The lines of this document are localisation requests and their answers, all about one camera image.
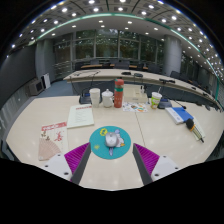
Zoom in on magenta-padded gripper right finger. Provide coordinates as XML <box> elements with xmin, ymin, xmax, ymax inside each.
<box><xmin>132</xmin><ymin>143</ymin><xmax>183</xmax><ymax>186</ymax></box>

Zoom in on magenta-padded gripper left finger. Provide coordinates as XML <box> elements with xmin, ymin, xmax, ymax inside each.
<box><xmin>43</xmin><ymin>142</ymin><xmax>92</xmax><ymax>186</ymax></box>

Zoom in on silver grey computer mouse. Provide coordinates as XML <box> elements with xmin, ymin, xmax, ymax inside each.
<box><xmin>104</xmin><ymin>131</ymin><xmax>120</xmax><ymax>148</ymax></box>

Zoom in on round teal printed mouse pad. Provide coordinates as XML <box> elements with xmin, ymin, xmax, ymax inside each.
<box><xmin>88</xmin><ymin>125</ymin><xmax>132</xmax><ymax>160</ymax></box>

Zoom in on red and white pamphlet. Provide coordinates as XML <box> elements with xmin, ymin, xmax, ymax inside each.
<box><xmin>37</xmin><ymin>121</ymin><xmax>69</xmax><ymax>162</ymax></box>

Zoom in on white printed document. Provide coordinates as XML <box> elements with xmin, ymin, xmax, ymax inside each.
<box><xmin>66</xmin><ymin>103</ymin><xmax>95</xmax><ymax>130</ymax></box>

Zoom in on colourful sticker sheet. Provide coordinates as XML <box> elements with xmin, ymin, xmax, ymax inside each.
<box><xmin>121</xmin><ymin>101</ymin><xmax>149</xmax><ymax>113</ymax></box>

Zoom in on blue and white book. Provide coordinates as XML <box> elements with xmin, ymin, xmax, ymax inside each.
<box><xmin>164</xmin><ymin>106</ymin><xmax>195</xmax><ymax>125</ymax></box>

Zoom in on black handheld microphone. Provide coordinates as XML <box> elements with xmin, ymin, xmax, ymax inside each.
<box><xmin>184</xmin><ymin>117</ymin><xmax>205</xmax><ymax>144</ymax></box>

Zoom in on black desk microphone base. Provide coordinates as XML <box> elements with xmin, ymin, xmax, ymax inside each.
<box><xmin>157</xmin><ymin>97</ymin><xmax>174</xmax><ymax>110</ymax></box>
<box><xmin>78</xmin><ymin>93</ymin><xmax>93</xmax><ymax>105</ymax></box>

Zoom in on green printed paper cup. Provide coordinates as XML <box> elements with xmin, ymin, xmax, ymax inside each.
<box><xmin>150</xmin><ymin>91</ymin><xmax>163</xmax><ymax>110</ymax></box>

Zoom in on pale green paper sheet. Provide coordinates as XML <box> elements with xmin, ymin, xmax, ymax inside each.
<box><xmin>191</xmin><ymin>119</ymin><xmax>207</xmax><ymax>139</ymax></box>

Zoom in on plain white paper cup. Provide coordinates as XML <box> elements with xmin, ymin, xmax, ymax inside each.
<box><xmin>89</xmin><ymin>87</ymin><xmax>101</xmax><ymax>108</ymax></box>

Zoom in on white lidded mug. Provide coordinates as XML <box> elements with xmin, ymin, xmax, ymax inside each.
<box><xmin>101</xmin><ymin>88</ymin><xmax>115</xmax><ymax>109</ymax></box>

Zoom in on red drink bottle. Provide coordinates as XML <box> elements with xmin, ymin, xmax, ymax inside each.
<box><xmin>113</xmin><ymin>78</ymin><xmax>125</xmax><ymax>109</ymax></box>

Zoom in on long curved conference desk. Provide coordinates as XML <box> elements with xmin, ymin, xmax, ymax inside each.
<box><xmin>63</xmin><ymin>68</ymin><xmax>221</xmax><ymax>108</ymax></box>

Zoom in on dark office chairs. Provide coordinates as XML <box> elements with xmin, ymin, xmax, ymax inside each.
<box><xmin>73</xmin><ymin>58</ymin><xmax>188</xmax><ymax>79</ymax></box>

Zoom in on ceiling lights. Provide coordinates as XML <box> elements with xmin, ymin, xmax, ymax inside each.
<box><xmin>9</xmin><ymin>0</ymin><xmax>224</xmax><ymax>78</ymax></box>

